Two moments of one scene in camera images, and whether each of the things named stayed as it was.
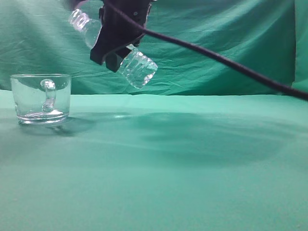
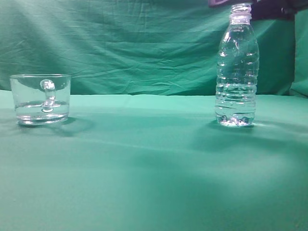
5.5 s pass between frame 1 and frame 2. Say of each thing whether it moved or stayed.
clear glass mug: stayed
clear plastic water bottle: moved
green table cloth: stayed
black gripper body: moved
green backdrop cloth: stayed
